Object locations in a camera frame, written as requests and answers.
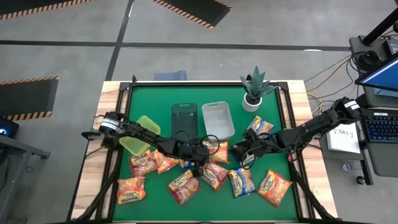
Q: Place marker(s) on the green felt mat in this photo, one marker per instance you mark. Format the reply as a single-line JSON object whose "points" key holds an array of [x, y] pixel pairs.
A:
{"points": [[149, 208]]}

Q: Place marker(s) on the clear plastic bottle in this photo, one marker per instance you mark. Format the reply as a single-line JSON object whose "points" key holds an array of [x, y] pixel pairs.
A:
{"points": [[347, 166]]}

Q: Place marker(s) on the black round pole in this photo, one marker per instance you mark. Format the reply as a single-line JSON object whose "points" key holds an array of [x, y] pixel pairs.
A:
{"points": [[379, 29]]}

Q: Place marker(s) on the grey computer cart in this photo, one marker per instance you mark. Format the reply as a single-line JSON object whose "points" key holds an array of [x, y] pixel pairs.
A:
{"points": [[385, 161]]}

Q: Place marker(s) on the black keyboard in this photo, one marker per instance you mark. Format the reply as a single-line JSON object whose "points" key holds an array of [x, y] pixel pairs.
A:
{"points": [[381, 127]]}

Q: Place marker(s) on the yellow-green plastic bin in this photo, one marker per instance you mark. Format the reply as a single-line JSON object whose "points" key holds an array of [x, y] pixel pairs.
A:
{"points": [[133, 146]]}

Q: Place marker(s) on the black aluminium table frame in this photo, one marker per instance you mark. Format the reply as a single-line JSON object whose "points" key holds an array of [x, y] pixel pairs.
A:
{"points": [[124, 86]]}

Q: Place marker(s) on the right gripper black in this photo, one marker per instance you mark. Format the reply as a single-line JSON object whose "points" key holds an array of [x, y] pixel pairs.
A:
{"points": [[261, 145]]}

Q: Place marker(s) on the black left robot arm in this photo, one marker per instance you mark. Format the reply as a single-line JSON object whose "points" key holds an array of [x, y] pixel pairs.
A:
{"points": [[149, 137]]}

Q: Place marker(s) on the green snake plant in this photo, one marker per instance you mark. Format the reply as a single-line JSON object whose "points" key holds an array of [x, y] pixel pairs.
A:
{"points": [[256, 85]]}

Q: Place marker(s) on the blue Maruchan noodle packet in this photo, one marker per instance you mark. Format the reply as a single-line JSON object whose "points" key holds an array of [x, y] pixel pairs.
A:
{"points": [[186, 164], [252, 159], [242, 183], [261, 124]]}

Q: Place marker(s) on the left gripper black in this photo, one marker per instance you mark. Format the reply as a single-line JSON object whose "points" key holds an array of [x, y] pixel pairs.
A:
{"points": [[194, 152]]}

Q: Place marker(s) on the dark green plastic bin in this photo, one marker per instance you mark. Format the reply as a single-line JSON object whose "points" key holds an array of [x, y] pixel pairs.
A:
{"points": [[185, 119]]}

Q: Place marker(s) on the red Maruchan noodle packet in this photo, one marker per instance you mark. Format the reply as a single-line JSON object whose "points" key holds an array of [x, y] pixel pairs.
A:
{"points": [[141, 165], [184, 186], [214, 175]]}

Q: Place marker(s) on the black caster wheel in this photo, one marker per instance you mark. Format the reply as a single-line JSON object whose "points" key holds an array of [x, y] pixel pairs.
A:
{"points": [[360, 180]]}

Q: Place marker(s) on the black hazard-striped floor mat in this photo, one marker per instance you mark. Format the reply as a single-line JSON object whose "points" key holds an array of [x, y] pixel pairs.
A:
{"points": [[31, 6], [25, 96], [199, 9]]}

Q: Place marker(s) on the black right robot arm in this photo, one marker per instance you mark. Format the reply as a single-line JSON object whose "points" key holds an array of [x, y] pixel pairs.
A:
{"points": [[311, 126]]}

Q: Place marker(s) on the black device with blue light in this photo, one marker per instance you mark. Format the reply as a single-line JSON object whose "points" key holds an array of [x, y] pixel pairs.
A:
{"points": [[7, 127]]}

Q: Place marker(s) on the grey metal stand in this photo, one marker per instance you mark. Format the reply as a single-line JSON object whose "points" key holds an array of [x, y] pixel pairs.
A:
{"points": [[18, 146]]}

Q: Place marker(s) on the white plastic bin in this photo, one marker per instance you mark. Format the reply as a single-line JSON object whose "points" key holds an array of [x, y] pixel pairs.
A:
{"points": [[217, 119]]}

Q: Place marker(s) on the white paper sign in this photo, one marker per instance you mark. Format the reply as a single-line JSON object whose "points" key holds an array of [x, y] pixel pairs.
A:
{"points": [[343, 140]]}

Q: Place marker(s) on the white plant pot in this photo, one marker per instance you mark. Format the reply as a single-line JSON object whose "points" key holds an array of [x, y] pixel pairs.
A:
{"points": [[250, 106]]}

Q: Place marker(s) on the computer monitor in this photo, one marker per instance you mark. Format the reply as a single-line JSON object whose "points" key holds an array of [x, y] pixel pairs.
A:
{"points": [[382, 77]]}

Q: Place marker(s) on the orange Maruchan noodle packet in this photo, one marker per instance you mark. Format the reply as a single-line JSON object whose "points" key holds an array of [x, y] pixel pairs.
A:
{"points": [[163, 162], [221, 154], [275, 187], [130, 190]]}

